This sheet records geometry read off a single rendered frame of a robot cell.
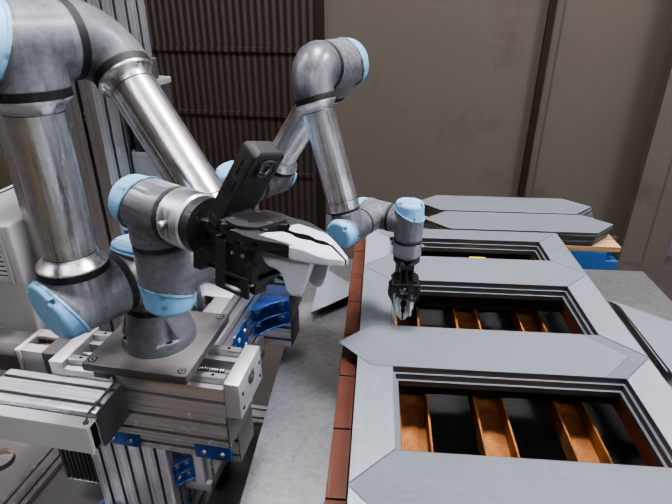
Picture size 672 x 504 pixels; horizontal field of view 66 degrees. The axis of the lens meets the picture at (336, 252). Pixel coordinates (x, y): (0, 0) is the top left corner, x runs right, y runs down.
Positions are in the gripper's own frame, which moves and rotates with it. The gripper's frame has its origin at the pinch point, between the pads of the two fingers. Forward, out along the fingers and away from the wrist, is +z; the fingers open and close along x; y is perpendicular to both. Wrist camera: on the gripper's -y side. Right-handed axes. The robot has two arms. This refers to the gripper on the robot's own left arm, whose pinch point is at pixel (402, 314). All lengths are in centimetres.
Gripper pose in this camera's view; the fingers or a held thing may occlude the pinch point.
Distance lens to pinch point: 149.7
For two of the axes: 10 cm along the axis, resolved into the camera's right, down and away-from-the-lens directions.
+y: -0.8, 4.4, -8.9
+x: 10.0, 0.4, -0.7
